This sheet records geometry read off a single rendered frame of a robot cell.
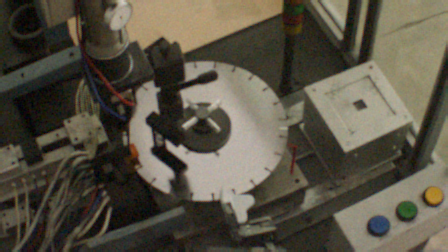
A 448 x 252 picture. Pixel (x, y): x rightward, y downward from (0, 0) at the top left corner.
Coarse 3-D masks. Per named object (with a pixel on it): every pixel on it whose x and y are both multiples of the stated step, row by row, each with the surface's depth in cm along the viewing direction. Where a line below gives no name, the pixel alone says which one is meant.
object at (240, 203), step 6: (222, 186) 149; (222, 192) 147; (222, 198) 146; (228, 198) 145; (234, 198) 146; (240, 198) 146; (246, 198) 146; (252, 198) 146; (222, 204) 146; (234, 204) 146; (240, 204) 146; (246, 204) 146; (252, 204) 146; (234, 210) 145; (240, 210) 145; (240, 216) 144; (246, 216) 144; (228, 222) 144; (240, 222) 143
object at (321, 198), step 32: (96, 0) 113; (96, 32) 119; (96, 64) 124; (128, 64) 128; (128, 96) 131; (288, 96) 187; (128, 128) 143; (288, 128) 182; (128, 160) 153; (288, 160) 165; (320, 160) 177; (128, 192) 156; (256, 192) 161; (288, 192) 161; (320, 192) 171; (352, 192) 172; (0, 224) 162; (64, 224) 164; (96, 224) 165; (128, 224) 162; (160, 224) 140; (192, 224) 156; (224, 224) 158; (288, 224) 167
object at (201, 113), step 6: (186, 102) 155; (192, 102) 155; (216, 102) 155; (222, 102) 155; (192, 108) 155; (198, 108) 154; (204, 108) 154; (210, 108) 154; (198, 114) 153; (204, 114) 153; (192, 120) 153; (198, 120) 153; (204, 120) 153; (210, 120) 153; (186, 126) 152; (216, 126) 152
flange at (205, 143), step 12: (216, 108) 159; (180, 120) 157; (216, 120) 157; (228, 120) 158; (192, 132) 155; (204, 132) 155; (216, 132) 156; (228, 132) 156; (192, 144) 154; (204, 144) 154; (216, 144) 154
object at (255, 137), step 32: (192, 64) 167; (224, 64) 167; (192, 96) 162; (224, 96) 162; (256, 96) 162; (256, 128) 158; (160, 160) 153; (192, 160) 153; (224, 160) 153; (256, 160) 154; (192, 192) 149
